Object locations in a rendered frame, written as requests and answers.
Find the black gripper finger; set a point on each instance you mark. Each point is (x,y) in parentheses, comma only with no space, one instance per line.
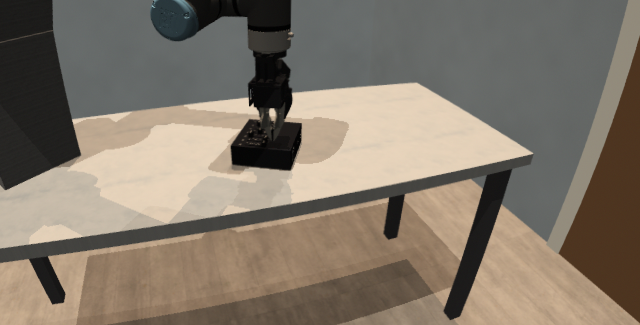
(266,121)
(282,113)

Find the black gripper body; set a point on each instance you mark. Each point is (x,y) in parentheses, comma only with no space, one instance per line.
(268,92)

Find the black lighting desk panel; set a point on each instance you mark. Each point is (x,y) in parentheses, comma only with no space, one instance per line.
(248,150)

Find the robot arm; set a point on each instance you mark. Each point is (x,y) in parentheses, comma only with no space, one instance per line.
(269,21)

